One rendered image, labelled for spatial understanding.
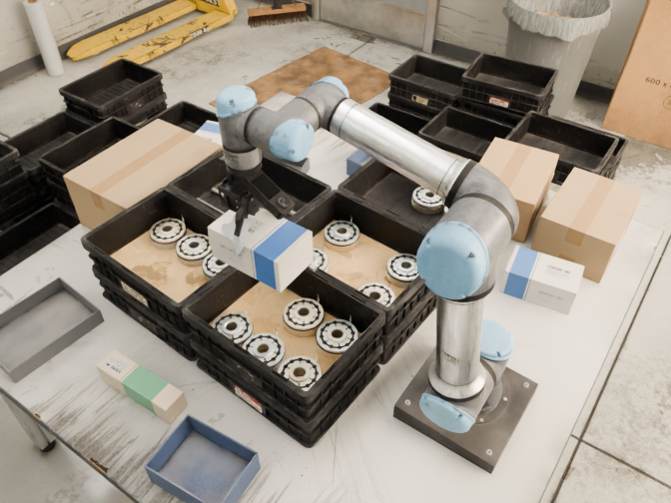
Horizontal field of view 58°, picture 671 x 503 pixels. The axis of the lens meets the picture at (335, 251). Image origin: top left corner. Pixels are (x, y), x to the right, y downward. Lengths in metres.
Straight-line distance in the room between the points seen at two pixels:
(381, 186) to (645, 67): 2.37
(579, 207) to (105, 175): 1.45
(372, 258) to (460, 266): 0.76
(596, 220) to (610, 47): 2.45
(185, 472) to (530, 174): 1.35
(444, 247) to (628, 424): 1.72
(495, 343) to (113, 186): 1.21
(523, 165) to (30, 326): 1.57
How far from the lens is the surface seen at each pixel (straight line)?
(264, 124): 1.13
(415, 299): 1.61
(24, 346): 1.87
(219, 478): 1.50
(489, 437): 1.52
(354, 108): 1.18
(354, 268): 1.69
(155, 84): 3.22
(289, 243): 1.32
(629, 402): 2.65
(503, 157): 2.12
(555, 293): 1.82
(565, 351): 1.78
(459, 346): 1.17
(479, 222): 1.01
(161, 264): 1.77
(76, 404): 1.70
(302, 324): 1.52
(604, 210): 2.00
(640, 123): 4.09
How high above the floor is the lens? 2.03
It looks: 44 degrees down
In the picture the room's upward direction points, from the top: straight up
